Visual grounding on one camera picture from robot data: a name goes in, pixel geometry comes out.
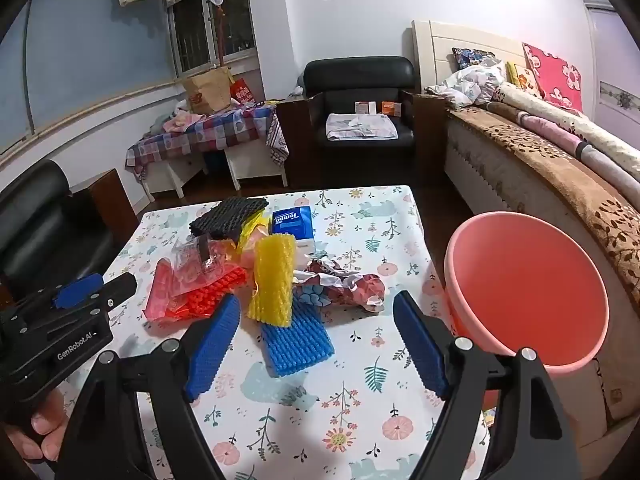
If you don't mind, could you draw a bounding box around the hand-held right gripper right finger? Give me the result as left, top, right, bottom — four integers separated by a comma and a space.
392, 290, 581, 480

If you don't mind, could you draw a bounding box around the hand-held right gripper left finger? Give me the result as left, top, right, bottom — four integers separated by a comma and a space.
60, 292, 242, 480

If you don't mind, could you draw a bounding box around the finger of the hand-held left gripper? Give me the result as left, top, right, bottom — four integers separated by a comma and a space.
62, 274, 138, 318
22, 273, 106, 313

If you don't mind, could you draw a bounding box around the red foam fruit net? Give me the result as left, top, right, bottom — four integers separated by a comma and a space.
172, 266, 249, 321

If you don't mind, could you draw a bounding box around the pink plastic bucket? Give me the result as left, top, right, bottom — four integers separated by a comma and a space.
444, 212, 610, 411

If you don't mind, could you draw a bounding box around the black foam fruit net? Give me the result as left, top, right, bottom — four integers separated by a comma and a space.
189, 197, 269, 241

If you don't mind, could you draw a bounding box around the person's left hand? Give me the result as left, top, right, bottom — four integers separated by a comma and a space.
0, 387, 68, 463

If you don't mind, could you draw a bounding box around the red plastic bag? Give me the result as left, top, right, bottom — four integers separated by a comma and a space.
144, 258, 201, 323

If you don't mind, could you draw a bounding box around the blue foam fruit net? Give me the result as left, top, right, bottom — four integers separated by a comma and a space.
260, 300, 333, 378

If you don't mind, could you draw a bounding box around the clear plastic bag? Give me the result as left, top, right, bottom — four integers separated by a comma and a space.
170, 234, 242, 281

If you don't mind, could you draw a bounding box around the black leather armchair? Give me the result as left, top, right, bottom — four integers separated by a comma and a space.
0, 160, 140, 303
275, 56, 448, 188

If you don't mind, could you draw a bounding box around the yellow foam fruit net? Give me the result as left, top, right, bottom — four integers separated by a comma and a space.
247, 233, 297, 328

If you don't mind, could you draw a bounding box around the crumpled printed wrapper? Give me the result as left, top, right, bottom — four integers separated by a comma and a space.
292, 255, 386, 316

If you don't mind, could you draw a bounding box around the yellow plastic bag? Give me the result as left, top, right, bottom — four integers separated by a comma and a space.
237, 210, 273, 261

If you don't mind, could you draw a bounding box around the floral tablecloth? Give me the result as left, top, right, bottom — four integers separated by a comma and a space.
102, 185, 493, 480

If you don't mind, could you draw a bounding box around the blue tissue pack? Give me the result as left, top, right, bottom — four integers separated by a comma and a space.
271, 205, 318, 257

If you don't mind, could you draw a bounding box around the pile of pink clothes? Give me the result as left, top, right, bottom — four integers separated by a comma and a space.
150, 110, 208, 133

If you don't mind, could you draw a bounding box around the white desk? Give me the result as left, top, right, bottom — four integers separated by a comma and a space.
142, 147, 288, 198

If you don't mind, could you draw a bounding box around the plaid tablecloth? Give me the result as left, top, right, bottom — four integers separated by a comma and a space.
125, 102, 290, 181

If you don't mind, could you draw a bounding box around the cream wooden bed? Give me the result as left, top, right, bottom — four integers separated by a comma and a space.
412, 20, 640, 461

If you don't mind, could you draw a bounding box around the brown paper bag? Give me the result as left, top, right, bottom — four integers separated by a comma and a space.
181, 67, 236, 115

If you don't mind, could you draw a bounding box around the folded pale printed cloth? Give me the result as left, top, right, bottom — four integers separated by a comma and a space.
326, 112, 399, 141

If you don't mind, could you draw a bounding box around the red shopping bag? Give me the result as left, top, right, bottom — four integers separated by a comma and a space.
229, 77, 256, 106

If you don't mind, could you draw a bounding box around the pink rolled quilt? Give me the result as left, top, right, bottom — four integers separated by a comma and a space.
515, 110, 640, 196

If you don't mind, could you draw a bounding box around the crumpled white duvet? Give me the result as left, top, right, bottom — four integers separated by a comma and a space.
425, 60, 508, 108

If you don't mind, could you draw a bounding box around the barred window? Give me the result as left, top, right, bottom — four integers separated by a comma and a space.
167, 0, 258, 78

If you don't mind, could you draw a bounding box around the cream dotted rolled quilt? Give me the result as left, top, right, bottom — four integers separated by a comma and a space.
492, 82, 640, 168

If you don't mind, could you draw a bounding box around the red wooden coat stand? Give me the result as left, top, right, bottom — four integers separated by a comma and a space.
212, 5, 231, 68

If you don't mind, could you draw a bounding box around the yellow flowered pillow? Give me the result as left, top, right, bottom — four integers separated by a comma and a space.
506, 61, 543, 98

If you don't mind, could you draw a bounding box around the dark patterned pillow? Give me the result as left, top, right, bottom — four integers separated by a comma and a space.
451, 47, 496, 70

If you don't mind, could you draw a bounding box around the pink flowered pillow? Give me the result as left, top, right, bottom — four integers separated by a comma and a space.
522, 42, 585, 113

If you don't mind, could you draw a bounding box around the lilac sliding-door wardrobe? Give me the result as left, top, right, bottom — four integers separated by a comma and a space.
575, 0, 640, 121

